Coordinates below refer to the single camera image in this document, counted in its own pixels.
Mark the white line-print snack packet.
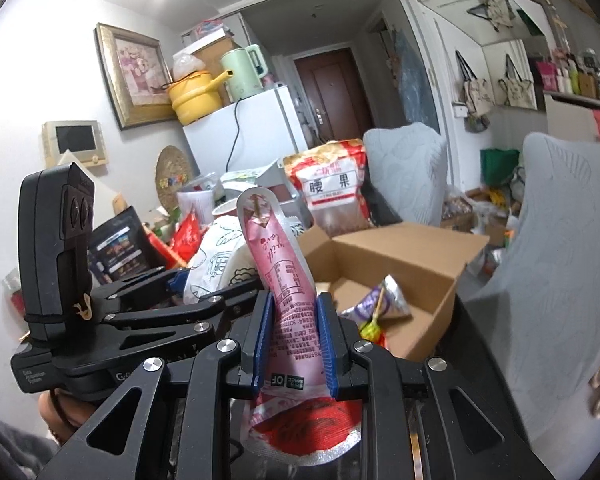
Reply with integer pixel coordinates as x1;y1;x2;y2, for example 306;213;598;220
184;215;261;306

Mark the black kettle cable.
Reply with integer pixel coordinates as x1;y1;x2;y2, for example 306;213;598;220
226;101;242;173

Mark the brown cardboard box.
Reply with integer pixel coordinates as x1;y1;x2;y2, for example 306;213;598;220
297;220;491;363

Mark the row of bottles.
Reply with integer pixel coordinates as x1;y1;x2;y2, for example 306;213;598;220
532;47;600;103

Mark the round woven mat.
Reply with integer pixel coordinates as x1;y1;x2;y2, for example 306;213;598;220
155;145;193;203

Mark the white plastic cup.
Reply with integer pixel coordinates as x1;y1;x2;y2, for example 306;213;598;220
177;172;226;226

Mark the cardboard box on refrigerator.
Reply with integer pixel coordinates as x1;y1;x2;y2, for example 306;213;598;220
187;35;242;82

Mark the beige tote bag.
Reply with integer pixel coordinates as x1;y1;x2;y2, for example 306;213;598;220
455;50;495;117

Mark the purple snack packet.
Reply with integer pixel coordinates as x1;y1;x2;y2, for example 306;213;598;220
340;274;412;323

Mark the yellow green lollipop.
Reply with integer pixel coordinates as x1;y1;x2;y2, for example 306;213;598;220
358;285;388;350

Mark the brown door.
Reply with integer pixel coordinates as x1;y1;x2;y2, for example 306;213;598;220
294;47;373;143

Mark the white refrigerator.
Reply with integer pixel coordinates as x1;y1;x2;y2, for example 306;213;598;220
181;85;311;181

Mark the person's left forearm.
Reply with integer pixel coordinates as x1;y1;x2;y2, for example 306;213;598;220
0;407;58;480

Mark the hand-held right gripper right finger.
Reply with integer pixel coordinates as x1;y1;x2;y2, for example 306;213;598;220
316;291;556;480

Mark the white cabinet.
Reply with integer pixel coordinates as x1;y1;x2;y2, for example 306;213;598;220
544;91;600;147

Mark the green bag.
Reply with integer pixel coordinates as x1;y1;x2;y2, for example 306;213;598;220
480;147;521;186

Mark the red white nut bag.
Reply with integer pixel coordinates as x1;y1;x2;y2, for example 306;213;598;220
282;140;371;238

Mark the open box of snacks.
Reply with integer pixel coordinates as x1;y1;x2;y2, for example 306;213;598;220
440;194;482;232

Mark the yellow cooking pot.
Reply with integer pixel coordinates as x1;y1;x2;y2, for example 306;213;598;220
167;69;231;126

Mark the framed picture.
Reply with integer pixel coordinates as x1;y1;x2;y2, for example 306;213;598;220
94;22;178;131

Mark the dark snack bag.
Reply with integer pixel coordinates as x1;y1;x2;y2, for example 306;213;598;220
87;206;153;283

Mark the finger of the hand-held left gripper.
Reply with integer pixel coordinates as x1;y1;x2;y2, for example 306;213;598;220
104;280;262;361
91;266;191;314

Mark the beige wall intercom panel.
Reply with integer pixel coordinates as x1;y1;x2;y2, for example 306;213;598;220
41;120;110;168

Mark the person's left hand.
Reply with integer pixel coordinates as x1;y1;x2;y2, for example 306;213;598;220
39;390;99;445

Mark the pale green electric kettle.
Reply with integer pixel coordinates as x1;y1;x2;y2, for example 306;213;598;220
220;44;268;103

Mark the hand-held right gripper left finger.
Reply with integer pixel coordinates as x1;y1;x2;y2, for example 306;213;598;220
37;291;276;480

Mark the red foil snack bag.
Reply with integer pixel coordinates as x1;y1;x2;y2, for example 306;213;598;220
171;210;202;267

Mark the pink snack pouch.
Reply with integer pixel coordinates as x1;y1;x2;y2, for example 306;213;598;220
236;187;366;461

